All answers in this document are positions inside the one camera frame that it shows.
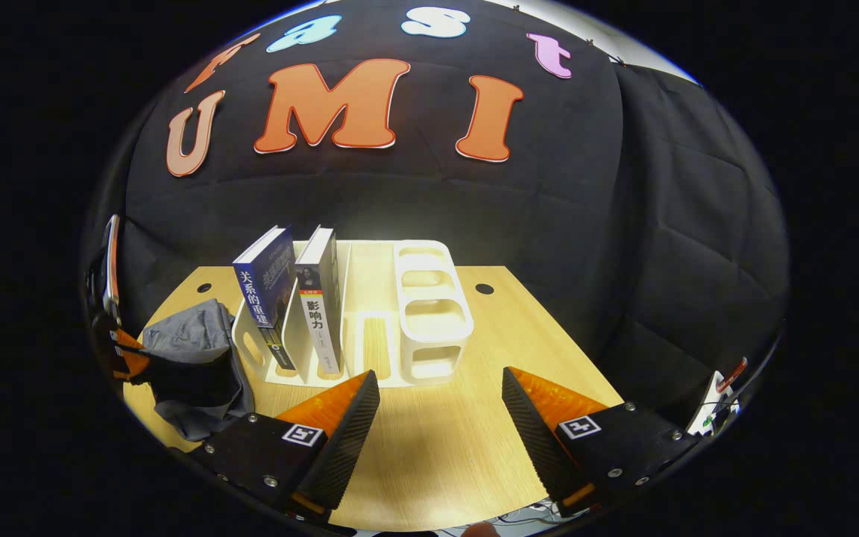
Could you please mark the white book with portrait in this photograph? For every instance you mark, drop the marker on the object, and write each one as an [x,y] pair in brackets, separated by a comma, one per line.
[321,306]

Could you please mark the white electronic device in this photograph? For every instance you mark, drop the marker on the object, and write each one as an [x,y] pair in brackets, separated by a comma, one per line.
[713,403]

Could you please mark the blue book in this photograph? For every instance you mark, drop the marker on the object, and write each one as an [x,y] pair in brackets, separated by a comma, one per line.
[269,291]

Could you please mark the white bookshelf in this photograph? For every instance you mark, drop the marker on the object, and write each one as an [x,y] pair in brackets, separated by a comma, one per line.
[429,321]

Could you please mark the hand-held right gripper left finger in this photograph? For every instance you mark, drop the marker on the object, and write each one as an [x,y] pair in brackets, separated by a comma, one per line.
[347,444]

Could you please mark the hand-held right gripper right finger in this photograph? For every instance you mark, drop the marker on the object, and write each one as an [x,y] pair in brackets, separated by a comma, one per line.
[537,440]

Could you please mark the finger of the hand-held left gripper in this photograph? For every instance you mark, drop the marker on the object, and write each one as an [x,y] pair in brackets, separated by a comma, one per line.
[125,356]

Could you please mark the grey schoolbag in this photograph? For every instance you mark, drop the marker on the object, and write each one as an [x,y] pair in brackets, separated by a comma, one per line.
[191,350]

